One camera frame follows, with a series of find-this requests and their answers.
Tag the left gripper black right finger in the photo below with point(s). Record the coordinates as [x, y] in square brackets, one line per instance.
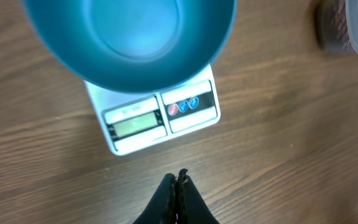
[190, 207]

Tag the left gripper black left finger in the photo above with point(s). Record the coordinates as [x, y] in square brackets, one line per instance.
[161, 207]

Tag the white digital kitchen scale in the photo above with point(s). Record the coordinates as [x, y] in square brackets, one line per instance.
[132, 122]

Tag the blue bowl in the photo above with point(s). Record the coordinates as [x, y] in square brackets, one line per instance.
[133, 46]

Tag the red beans in container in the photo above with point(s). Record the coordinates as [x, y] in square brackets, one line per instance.
[340, 23]

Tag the clear plastic container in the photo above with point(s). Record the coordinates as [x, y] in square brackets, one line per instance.
[326, 31]

